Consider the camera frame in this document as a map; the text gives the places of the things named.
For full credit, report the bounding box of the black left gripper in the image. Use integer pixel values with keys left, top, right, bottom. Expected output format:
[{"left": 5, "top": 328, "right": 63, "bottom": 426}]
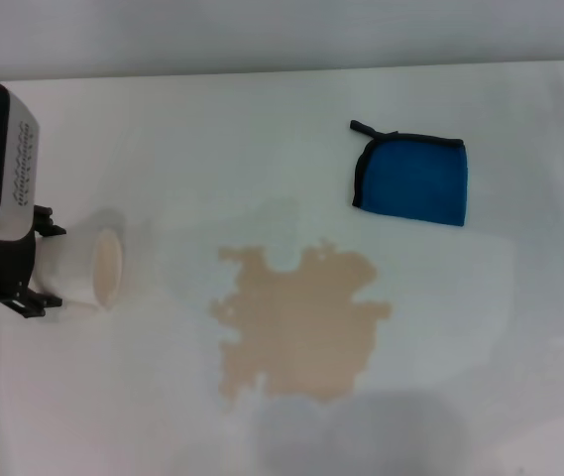
[{"left": 0, "top": 205, "right": 67, "bottom": 317}]

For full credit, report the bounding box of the white paper cup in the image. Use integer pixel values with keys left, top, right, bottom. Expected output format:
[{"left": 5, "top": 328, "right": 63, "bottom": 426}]
[{"left": 32, "top": 206, "right": 127, "bottom": 316}]

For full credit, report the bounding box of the blue rag with black trim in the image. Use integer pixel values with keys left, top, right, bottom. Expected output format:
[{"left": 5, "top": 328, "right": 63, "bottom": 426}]
[{"left": 349, "top": 119, "right": 469, "bottom": 228}]

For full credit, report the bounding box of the brown water stain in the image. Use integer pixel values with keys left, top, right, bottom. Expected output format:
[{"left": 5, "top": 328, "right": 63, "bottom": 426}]
[{"left": 207, "top": 237, "right": 393, "bottom": 404}]

